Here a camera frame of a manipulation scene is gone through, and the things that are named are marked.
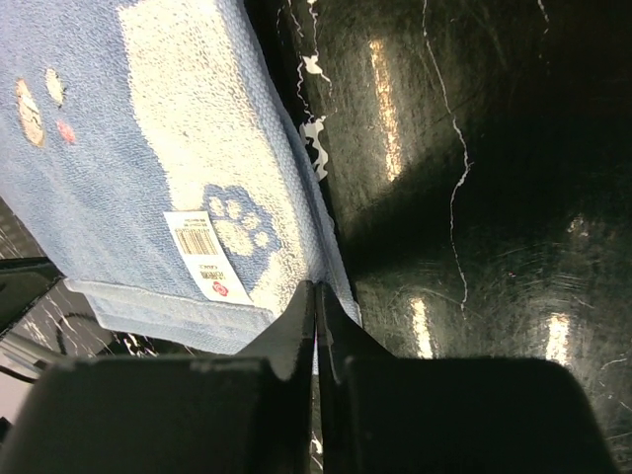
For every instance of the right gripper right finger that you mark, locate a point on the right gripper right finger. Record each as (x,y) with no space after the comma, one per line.
(386,414)

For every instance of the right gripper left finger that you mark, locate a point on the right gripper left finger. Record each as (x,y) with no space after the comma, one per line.
(244,413)

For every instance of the light blue towel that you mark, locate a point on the light blue towel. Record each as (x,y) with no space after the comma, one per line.
(145,147)

